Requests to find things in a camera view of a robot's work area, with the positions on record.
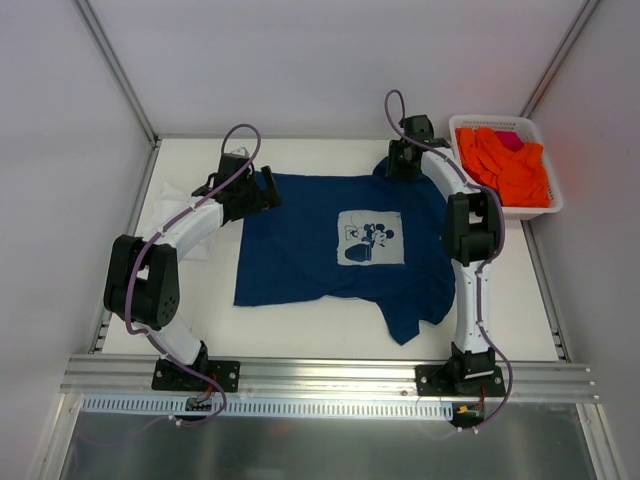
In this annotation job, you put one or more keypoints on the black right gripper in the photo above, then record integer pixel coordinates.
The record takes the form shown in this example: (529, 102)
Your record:
(400, 163)

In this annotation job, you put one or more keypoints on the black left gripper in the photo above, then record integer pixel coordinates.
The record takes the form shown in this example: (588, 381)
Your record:
(265, 189)

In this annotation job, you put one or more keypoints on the blue printed t-shirt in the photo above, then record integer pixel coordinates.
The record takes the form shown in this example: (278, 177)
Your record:
(364, 237)

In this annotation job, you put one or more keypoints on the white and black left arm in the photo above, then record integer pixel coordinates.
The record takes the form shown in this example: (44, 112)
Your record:
(142, 286)

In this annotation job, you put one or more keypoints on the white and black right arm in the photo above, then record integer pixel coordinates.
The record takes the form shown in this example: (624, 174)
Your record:
(472, 237)

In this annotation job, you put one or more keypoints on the white folded t-shirt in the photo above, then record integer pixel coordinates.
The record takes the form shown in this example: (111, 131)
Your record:
(170, 202)

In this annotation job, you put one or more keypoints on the pink t-shirt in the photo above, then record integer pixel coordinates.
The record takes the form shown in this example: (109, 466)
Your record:
(510, 140)

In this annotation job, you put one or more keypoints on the orange t-shirt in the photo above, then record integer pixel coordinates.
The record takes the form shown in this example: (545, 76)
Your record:
(520, 178)

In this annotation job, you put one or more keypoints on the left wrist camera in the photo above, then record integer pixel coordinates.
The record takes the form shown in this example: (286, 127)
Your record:
(240, 152)

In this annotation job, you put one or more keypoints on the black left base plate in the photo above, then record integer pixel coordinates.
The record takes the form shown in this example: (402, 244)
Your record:
(170, 377)

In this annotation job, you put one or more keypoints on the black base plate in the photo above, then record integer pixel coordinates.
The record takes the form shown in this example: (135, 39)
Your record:
(440, 380)
(170, 377)

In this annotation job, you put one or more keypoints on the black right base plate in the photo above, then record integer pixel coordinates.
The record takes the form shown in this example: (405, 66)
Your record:
(440, 380)

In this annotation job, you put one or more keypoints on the aluminium mounting rail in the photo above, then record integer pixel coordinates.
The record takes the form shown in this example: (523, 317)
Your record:
(546, 382)

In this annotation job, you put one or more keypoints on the slotted white cable duct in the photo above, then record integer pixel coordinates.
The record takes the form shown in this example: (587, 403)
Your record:
(265, 407)

